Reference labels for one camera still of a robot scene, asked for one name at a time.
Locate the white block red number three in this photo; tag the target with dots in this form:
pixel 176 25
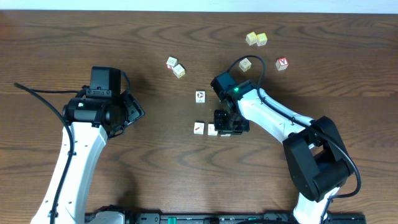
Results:
pixel 171 63

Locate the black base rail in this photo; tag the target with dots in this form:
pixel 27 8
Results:
pixel 109 217

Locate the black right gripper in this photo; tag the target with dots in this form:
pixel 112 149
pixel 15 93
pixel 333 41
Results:
pixel 222 129

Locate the red letter block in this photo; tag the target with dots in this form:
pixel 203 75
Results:
pixel 282 63

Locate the cream block with faint drawing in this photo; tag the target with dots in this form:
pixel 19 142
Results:
pixel 245 64

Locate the yellow block of pair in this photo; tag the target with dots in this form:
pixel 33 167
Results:
pixel 251 38
pixel 261 39

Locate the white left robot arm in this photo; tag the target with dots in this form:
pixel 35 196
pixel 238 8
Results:
pixel 90 119

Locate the cream block with umbrella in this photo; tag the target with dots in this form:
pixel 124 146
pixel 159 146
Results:
pixel 179 71

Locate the white block with hammer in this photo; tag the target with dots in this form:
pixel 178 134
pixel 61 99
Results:
pixel 199 128

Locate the yellow block left of pair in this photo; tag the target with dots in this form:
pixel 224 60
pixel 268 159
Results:
pixel 251 38

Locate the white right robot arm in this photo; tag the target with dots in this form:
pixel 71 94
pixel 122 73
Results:
pixel 318 161

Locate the white block with soccer ball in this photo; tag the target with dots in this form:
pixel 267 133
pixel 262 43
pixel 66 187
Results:
pixel 200 96

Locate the yellow block right of pair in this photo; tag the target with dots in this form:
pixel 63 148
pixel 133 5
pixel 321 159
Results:
pixel 261 39

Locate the white block with faint print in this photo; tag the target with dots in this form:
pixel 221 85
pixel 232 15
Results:
pixel 211 130

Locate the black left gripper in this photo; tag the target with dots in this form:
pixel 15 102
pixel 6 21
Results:
pixel 134 109

